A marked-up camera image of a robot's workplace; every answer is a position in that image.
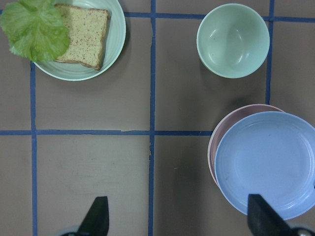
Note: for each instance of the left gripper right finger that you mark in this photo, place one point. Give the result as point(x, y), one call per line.
point(263, 220)

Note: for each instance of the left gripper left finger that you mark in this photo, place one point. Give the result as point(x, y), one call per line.
point(96, 221)

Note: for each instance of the blue plate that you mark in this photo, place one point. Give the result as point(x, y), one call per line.
point(271, 154)

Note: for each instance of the pink plate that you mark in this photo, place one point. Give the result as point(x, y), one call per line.
point(227, 122)

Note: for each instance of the green plate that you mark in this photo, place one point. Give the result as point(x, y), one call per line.
point(113, 45)

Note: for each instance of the green bowl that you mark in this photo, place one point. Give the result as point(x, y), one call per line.
point(233, 41)

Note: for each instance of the bread slice on plate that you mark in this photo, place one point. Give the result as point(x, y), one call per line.
point(87, 31)

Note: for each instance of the green lettuce leaf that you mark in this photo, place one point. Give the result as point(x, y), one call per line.
point(35, 30)

